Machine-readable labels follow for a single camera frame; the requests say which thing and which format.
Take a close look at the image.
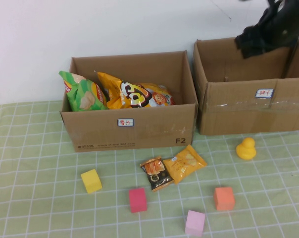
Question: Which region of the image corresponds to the green checked tablecloth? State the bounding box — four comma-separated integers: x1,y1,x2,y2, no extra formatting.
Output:
0,100,299,238

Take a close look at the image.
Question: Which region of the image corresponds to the orange foam cube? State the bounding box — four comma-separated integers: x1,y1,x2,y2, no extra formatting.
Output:
213,186,236,212

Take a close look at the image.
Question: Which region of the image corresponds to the cardboard box printed F2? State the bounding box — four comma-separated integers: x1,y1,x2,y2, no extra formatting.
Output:
59,50,199,153

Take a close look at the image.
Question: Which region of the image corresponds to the taped cardboard box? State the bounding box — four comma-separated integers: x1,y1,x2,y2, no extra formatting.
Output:
193,30,299,136

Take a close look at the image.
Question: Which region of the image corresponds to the yellow foam cube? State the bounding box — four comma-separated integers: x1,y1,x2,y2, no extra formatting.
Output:
80,169,103,194

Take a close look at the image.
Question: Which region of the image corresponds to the orange cheese puffs bag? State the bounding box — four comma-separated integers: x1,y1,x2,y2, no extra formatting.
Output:
97,71,176,110

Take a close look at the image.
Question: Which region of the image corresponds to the yellow rubber duck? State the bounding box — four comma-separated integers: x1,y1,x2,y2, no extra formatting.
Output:
236,137,257,160

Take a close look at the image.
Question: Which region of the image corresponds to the red foam cube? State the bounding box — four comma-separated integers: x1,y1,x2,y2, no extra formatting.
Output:
128,187,148,214

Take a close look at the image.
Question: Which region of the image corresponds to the pink foam cube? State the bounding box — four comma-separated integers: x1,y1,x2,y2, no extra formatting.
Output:
185,210,206,237

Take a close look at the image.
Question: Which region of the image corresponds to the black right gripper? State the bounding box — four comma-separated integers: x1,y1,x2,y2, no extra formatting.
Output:
235,0,299,60

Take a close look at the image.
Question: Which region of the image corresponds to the yellow small snack packet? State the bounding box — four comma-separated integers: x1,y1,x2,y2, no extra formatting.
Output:
162,144,208,185

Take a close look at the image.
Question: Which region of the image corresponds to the green potato chips bag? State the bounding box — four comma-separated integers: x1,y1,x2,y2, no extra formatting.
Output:
59,70,109,112

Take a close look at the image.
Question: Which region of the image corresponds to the black small chips packet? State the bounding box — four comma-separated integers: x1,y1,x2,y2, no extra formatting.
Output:
140,155,175,192

